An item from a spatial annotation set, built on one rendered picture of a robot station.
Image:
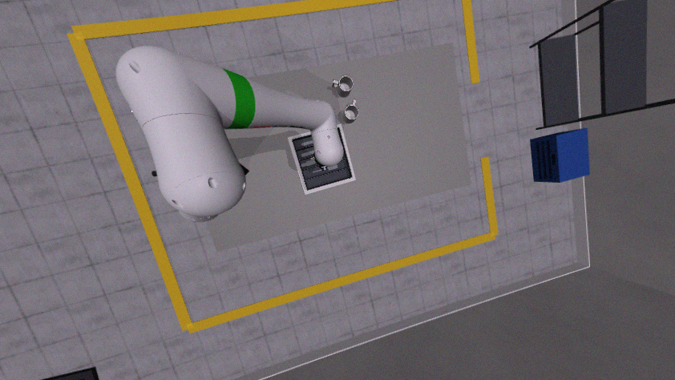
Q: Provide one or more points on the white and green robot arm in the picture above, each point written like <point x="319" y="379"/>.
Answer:
<point x="183" y="106"/>

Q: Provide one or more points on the grey mug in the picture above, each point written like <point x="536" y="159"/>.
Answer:
<point x="351" y="112"/>
<point x="346" y="84"/>

